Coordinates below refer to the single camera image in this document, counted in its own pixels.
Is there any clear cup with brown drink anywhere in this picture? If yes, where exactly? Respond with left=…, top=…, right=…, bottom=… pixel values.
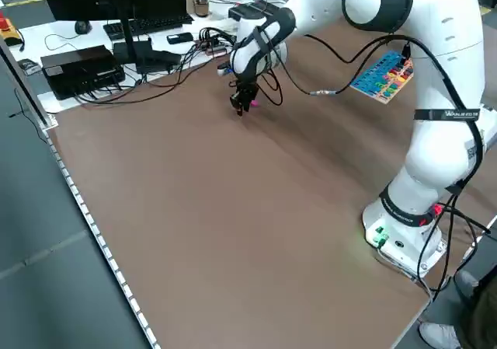
left=192, top=0, right=212, bottom=18

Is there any black keyboard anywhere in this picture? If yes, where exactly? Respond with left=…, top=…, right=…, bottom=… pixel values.
left=103, top=13, right=194, bottom=42

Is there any person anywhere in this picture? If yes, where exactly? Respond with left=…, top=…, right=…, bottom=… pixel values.
left=418, top=269, right=497, bottom=349

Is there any black monitor stand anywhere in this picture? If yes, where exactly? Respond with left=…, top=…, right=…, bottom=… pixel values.
left=112, top=0, right=183, bottom=75

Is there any black cable metal connector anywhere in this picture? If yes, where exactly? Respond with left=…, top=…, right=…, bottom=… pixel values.
left=267, top=41, right=413, bottom=107

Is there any black box device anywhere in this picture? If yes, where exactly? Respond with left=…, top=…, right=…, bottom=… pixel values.
left=40, top=44, right=127, bottom=101

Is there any black phone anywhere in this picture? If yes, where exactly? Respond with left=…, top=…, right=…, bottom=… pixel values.
left=166, top=32, right=194, bottom=46

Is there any colourful wooden toy board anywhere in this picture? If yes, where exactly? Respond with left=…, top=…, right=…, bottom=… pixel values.
left=349, top=51, right=414, bottom=105

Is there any small grey device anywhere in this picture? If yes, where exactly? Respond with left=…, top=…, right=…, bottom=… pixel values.
left=18, top=58, right=42, bottom=75

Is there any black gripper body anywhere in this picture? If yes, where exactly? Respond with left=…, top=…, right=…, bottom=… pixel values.
left=231, top=77, right=260, bottom=101

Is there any black finned power supply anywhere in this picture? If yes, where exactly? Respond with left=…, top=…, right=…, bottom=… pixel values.
left=228, top=3, right=273, bottom=22
left=248, top=0, right=288, bottom=14

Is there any usb hub with plugs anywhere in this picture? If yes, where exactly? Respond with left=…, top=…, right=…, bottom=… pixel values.
left=198, top=26, right=234, bottom=58

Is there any red emergency stop button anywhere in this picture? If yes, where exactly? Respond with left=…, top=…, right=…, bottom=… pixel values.
left=0, top=11, right=23, bottom=47

